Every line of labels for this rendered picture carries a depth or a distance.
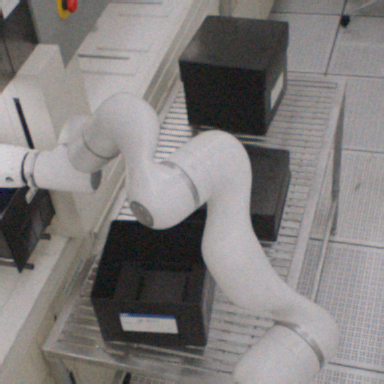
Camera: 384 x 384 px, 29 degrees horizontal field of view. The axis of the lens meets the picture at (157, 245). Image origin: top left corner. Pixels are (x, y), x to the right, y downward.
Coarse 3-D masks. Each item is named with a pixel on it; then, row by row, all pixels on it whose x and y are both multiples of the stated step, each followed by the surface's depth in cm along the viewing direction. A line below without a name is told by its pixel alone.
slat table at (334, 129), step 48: (288, 96) 251; (336, 96) 248; (288, 144) 234; (336, 144) 273; (336, 192) 290; (96, 240) 216; (288, 240) 206; (48, 336) 193; (96, 336) 191; (240, 336) 185
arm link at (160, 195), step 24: (120, 96) 125; (96, 120) 129; (120, 120) 124; (144, 120) 122; (96, 144) 133; (120, 144) 125; (144, 144) 120; (144, 168) 118; (168, 168) 119; (144, 192) 117; (168, 192) 117; (192, 192) 119; (144, 216) 119; (168, 216) 118
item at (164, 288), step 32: (128, 224) 196; (192, 224) 192; (128, 256) 205; (160, 256) 203; (192, 256) 201; (96, 288) 183; (128, 288) 200; (160, 288) 199; (192, 288) 197; (128, 320) 181; (160, 320) 179; (192, 320) 177
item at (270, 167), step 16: (256, 160) 215; (272, 160) 215; (288, 160) 215; (256, 176) 210; (272, 176) 210; (288, 176) 220; (256, 192) 206; (272, 192) 205; (256, 208) 202; (272, 208) 201; (256, 224) 203; (272, 224) 202; (272, 240) 206
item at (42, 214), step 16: (16, 192) 171; (32, 192) 178; (16, 208) 171; (32, 208) 179; (48, 208) 187; (0, 224) 166; (16, 224) 172; (32, 224) 180; (48, 224) 188; (0, 240) 170; (16, 240) 173; (32, 240) 181; (48, 240) 190; (0, 256) 175; (16, 256) 174
